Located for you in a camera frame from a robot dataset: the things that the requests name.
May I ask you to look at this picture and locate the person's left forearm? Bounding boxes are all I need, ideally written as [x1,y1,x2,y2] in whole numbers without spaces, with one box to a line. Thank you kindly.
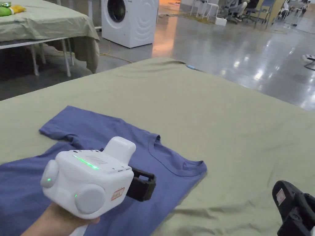
[19,213,43,236]

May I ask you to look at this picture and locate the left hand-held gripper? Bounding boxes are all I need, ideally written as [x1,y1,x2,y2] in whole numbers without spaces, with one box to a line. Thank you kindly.
[40,136,157,220]

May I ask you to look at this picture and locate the green soft item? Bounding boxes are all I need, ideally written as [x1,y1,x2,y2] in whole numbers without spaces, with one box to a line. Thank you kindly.
[0,1,12,17]

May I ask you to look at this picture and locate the white floor device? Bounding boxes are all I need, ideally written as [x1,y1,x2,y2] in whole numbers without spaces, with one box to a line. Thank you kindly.
[302,54,315,71]

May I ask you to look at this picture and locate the blue t-shirt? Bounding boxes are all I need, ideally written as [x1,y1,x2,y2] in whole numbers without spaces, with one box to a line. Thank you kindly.
[0,105,208,236]

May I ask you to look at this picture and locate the white stool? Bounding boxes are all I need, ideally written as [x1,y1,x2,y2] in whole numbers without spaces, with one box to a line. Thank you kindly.
[201,3,219,21]

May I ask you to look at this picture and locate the yellow soft item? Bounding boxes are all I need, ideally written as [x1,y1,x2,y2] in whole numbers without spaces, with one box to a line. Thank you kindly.
[9,4,27,15]

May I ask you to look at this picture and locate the table with pale green sheet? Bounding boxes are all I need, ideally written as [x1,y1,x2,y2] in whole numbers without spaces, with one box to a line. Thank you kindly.
[0,0,100,77]

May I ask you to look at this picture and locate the yellow cable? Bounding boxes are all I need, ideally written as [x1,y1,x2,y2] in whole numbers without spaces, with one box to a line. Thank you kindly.
[99,37,134,64]

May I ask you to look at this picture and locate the white washing machine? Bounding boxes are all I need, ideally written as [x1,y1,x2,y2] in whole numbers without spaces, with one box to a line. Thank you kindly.
[101,0,160,49]

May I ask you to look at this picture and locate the bed with pale green sheet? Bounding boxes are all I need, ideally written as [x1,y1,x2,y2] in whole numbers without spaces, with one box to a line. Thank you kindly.
[0,57,315,236]

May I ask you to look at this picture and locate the person's left hand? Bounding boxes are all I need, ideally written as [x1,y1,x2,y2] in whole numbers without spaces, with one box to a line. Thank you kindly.
[42,202,101,236]

